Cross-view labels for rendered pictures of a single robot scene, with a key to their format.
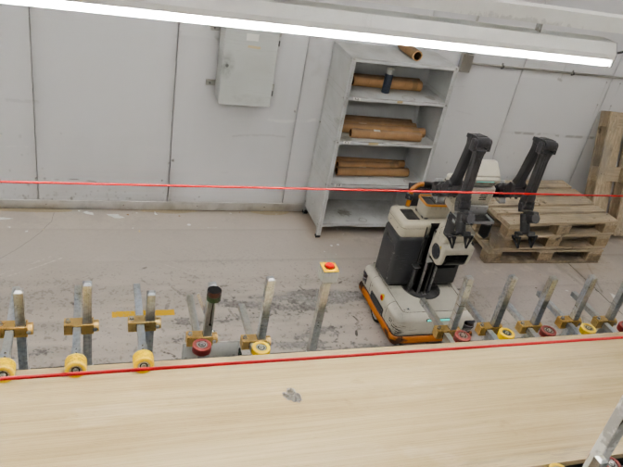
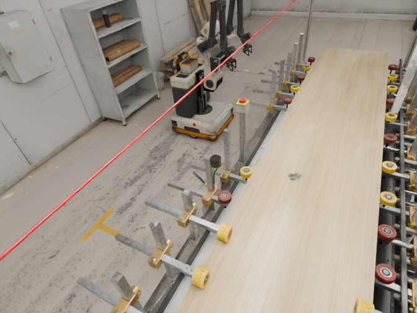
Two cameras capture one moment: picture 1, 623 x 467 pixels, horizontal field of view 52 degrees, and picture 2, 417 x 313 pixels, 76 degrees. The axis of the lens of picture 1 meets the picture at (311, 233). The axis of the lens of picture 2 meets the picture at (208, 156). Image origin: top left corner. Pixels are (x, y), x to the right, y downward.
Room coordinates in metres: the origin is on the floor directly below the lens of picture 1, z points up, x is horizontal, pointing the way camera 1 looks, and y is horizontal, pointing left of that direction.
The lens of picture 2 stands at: (1.27, 1.05, 2.11)
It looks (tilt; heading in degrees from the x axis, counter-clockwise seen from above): 40 degrees down; 323
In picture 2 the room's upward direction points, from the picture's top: 6 degrees counter-clockwise
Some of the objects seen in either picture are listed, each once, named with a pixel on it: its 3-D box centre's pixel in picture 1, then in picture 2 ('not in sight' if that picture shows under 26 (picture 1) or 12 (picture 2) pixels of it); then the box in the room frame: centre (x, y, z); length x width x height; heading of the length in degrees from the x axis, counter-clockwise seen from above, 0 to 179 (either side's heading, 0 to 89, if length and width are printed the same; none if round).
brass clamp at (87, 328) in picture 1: (82, 325); (161, 253); (2.00, 0.85, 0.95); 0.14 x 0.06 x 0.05; 112
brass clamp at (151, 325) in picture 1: (144, 322); (187, 214); (2.10, 0.62, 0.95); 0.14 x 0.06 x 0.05; 112
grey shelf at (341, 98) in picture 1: (375, 145); (118, 61); (5.08, -0.38, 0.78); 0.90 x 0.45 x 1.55; 112
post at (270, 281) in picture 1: (263, 321); (228, 158); (2.29, 0.13, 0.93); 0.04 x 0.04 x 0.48; 22
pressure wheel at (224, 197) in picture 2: (200, 353); (224, 201); (2.08, 0.36, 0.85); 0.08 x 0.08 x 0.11
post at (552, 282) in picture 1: (538, 313); (287, 74); (2.85, -1.26, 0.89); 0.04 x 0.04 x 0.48; 22
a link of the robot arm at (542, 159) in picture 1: (536, 176); (240, 14); (3.47, -1.20, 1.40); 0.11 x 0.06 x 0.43; 112
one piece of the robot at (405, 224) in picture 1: (425, 244); (193, 87); (3.92, -0.80, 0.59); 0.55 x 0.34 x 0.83; 112
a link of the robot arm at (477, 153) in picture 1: (471, 174); (223, 25); (3.31, -0.80, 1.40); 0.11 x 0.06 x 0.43; 112
